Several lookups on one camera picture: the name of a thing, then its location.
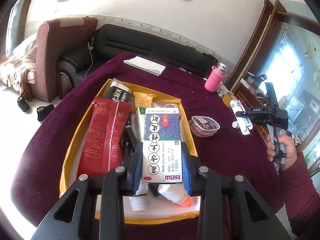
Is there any long white ointment box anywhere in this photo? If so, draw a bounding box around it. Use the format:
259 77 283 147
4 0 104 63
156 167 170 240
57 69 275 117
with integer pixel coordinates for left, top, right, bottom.
230 99 253 135

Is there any red snack packet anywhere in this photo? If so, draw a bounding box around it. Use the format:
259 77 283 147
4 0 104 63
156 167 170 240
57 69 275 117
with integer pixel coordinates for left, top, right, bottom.
78 96 132 177

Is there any white dropper bottle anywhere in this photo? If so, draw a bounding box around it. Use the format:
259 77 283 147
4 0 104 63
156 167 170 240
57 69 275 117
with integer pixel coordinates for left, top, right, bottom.
232 121 240 129

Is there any blue white small box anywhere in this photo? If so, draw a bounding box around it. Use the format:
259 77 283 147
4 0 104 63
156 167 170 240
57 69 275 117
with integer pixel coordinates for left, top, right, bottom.
141 108 182 184

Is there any white green medicine box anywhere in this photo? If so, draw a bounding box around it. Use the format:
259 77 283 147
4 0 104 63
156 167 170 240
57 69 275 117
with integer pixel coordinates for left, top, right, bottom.
136 107 146 142

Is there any pink fluffy ball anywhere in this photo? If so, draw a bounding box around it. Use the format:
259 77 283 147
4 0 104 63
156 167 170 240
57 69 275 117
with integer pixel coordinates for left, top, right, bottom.
152 102 178 108

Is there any yellow cracker packet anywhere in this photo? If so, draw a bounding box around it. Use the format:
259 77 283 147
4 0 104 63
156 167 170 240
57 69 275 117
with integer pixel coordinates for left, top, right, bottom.
132 92 157 112

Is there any black snack packet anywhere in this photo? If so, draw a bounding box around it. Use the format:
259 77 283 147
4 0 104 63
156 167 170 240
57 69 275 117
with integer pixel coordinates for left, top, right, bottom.
104 78 132 102

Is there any white pill bottle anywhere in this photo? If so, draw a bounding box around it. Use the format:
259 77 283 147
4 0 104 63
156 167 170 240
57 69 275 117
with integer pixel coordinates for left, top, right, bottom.
129 188 148 211

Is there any black marker teal cap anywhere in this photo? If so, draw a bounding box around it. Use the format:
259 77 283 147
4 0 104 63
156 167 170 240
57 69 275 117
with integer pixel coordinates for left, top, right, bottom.
123 125 138 157

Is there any maroon sleeve forearm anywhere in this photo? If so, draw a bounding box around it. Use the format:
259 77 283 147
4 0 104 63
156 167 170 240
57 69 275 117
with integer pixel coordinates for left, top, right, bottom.
279 152 319 239

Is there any person right hand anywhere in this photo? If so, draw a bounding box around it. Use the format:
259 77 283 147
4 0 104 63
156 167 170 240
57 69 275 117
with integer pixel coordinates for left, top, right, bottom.
265 133 299 172

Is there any yellow taped foam box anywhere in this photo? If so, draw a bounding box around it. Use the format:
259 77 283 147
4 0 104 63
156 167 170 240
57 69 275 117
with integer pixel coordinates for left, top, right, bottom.
58 78 201 225

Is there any maroon tablecloth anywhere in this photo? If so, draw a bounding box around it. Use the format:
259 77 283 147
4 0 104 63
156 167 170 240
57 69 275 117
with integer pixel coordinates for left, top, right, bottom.
10 51 284 240

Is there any yellow tape roll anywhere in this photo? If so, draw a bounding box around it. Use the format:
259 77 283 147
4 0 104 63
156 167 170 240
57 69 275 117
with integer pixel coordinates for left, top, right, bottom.
222 93 236 109

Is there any pink zipper pouch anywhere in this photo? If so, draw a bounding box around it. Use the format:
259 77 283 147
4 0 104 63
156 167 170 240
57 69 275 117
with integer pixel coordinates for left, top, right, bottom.
188 116 220 138

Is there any crumpled white tissue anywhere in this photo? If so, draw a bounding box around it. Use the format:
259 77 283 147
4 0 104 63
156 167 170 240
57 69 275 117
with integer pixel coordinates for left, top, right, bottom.
216 83 229 98

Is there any wooden cabinet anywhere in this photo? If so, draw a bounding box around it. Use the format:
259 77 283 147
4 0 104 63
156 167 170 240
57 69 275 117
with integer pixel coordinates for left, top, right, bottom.
226 0 319 176

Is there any pink knit covered bottle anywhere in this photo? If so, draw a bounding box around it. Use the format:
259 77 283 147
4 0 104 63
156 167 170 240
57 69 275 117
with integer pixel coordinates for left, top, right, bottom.
204 63 227 92

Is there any black shoe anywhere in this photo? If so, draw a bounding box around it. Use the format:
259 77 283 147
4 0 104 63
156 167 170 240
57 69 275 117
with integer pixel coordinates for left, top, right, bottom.
17 96 30 113
37 104 55 123

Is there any white paper booklet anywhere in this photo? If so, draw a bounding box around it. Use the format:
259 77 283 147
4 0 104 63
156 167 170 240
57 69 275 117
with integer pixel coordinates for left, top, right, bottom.
123 56 165 76

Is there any black sofa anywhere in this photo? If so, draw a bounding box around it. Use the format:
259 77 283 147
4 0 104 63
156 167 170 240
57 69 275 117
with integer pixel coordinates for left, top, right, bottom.
57 24 218 98

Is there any maroon armchair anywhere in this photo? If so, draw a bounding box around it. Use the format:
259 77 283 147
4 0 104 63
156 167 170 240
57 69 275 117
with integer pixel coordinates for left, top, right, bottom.
30 17 98 102

